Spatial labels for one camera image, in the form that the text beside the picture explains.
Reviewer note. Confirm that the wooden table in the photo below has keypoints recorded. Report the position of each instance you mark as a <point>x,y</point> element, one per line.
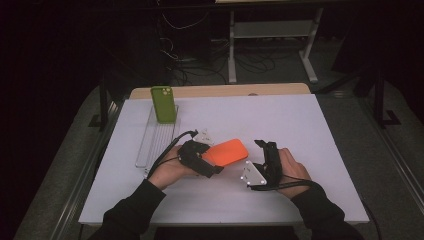
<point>216,90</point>

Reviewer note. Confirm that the black metal stand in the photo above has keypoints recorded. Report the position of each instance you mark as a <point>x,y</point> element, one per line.
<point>103,103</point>
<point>379,96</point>

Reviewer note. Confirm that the orange phone case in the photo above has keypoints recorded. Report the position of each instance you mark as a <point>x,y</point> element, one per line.
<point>228,152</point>

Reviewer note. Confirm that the green phone case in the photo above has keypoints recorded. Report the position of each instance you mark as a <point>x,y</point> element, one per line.
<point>163,105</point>

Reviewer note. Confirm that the clear plastic rack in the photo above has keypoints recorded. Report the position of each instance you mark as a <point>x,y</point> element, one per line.
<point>158,143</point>

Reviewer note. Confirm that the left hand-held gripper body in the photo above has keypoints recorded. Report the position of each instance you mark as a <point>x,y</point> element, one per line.
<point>192,156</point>

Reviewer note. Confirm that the metal rail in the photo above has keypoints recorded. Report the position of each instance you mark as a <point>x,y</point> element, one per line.
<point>83,186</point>
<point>396,153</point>

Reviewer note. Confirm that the person's right hand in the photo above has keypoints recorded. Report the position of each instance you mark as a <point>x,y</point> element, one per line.
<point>295,170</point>

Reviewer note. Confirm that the person's left hand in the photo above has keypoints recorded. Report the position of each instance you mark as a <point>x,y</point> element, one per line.
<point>170,170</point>

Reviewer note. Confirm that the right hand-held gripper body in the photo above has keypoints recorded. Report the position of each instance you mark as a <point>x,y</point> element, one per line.
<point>271,170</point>

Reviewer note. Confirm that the white board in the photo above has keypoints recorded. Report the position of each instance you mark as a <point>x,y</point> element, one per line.
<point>216,113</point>

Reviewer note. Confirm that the white desk frame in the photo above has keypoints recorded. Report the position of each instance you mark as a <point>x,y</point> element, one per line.
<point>271,29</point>

